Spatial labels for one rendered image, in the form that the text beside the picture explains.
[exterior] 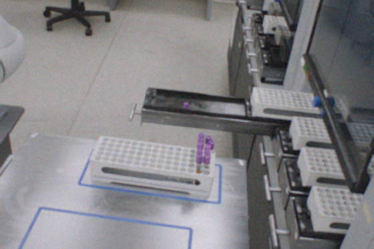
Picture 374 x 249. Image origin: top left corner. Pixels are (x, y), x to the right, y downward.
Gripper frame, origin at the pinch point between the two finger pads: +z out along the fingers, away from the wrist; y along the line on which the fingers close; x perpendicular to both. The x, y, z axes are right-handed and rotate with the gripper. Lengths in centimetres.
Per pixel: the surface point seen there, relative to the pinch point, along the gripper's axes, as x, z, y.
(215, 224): 47, 39, 42
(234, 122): 53, 41, -4
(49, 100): -51, 120, -124
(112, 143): 20.0, 32.4, 24.7
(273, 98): 65, 34, -9
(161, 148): 32, 33, 24
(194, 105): 40, 40, -10
